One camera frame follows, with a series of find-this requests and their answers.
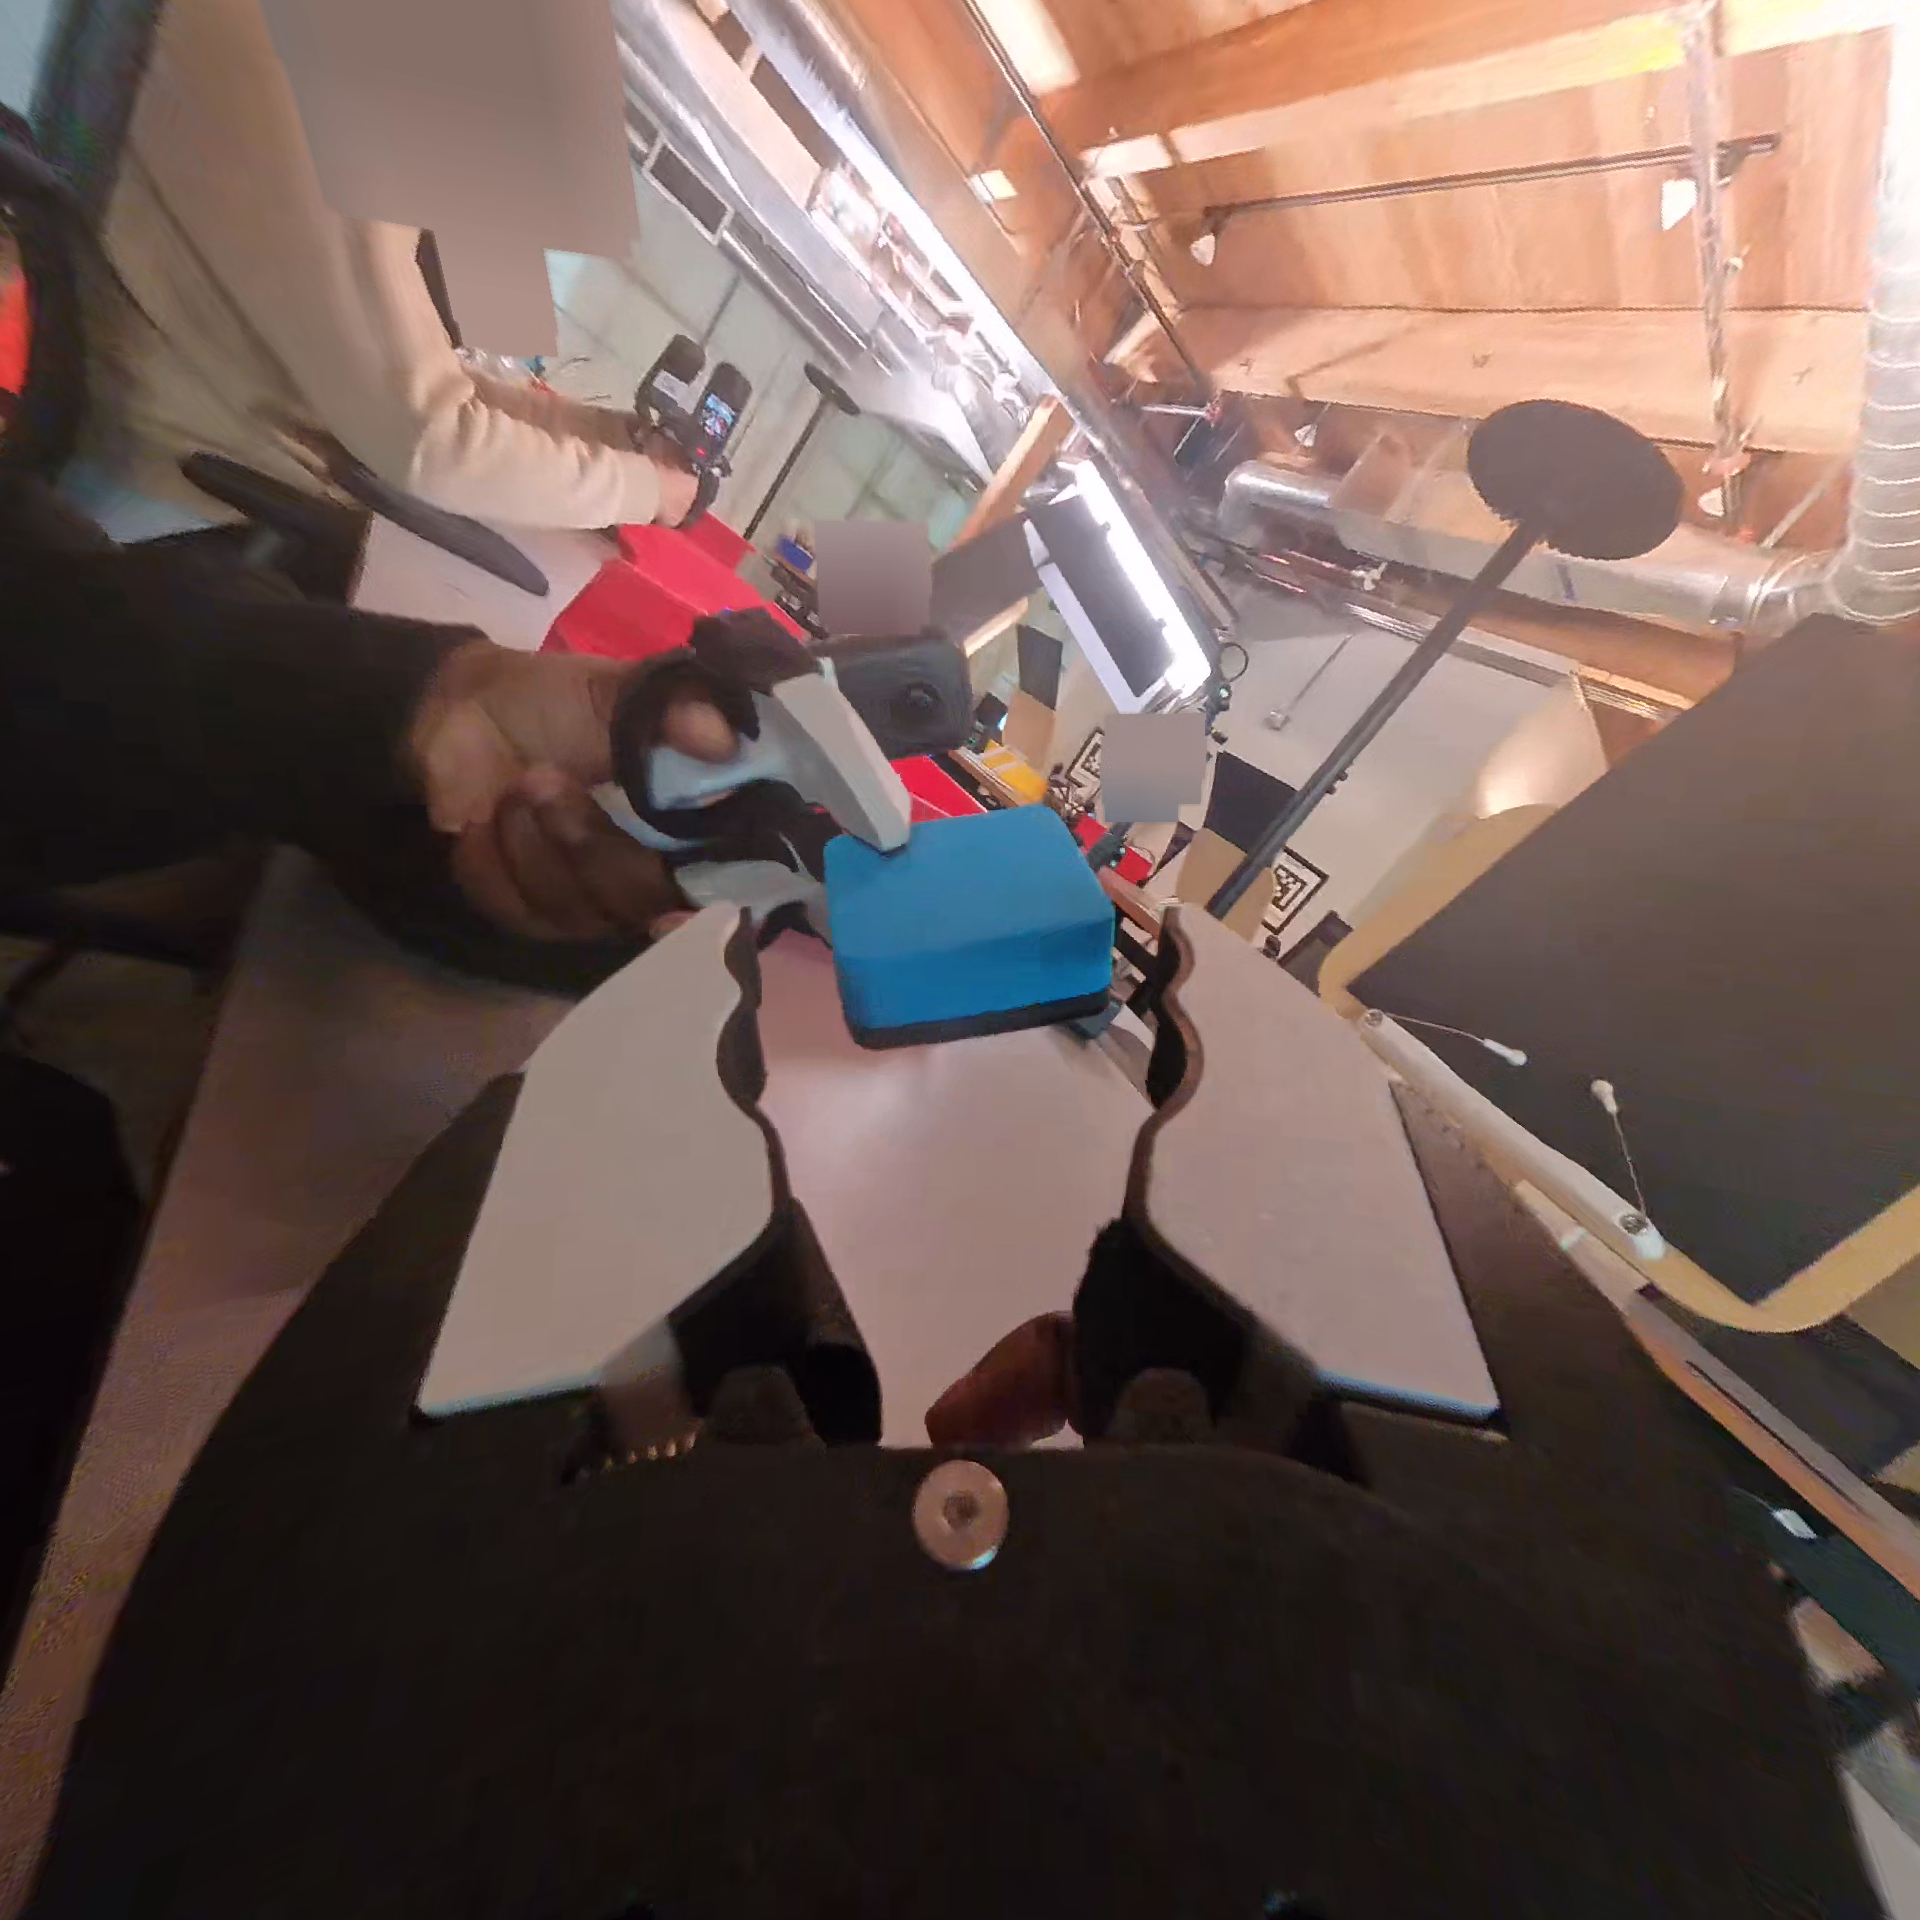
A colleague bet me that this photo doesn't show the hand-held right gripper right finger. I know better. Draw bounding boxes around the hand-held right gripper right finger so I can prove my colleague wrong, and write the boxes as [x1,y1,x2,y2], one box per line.
[1126,907,1503,1436]

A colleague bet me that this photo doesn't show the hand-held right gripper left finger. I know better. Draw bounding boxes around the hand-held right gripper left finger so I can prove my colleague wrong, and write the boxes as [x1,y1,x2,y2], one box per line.
[415,901,806,1427]

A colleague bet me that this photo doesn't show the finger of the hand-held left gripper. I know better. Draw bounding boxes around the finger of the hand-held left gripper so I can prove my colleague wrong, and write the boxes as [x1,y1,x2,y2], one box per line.
[776,674,916,860]
[676,856,835,932]

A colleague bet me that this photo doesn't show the blue black eraser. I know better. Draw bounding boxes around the blue black eraser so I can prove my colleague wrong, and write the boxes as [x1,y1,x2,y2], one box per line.
[821,805,1123,1052]

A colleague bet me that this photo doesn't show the person's left hand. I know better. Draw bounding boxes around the person's left hand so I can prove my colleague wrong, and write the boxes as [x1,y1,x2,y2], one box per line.
[407,636,776,947]

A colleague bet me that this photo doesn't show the small red bin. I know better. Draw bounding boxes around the small red bin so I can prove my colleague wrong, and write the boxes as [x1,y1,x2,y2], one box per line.
[541,517,812,668]

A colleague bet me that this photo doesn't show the bright light panel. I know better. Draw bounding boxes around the bright light panel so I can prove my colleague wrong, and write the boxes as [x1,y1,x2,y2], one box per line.
[1021,457,1224,723]

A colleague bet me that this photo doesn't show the black office chair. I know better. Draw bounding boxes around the black office chair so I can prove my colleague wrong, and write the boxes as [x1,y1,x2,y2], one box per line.
[176,444,558,602]

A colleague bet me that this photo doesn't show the black light stand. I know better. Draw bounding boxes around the black light stand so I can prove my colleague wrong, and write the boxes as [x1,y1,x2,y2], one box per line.
[1202,399,1689,926]

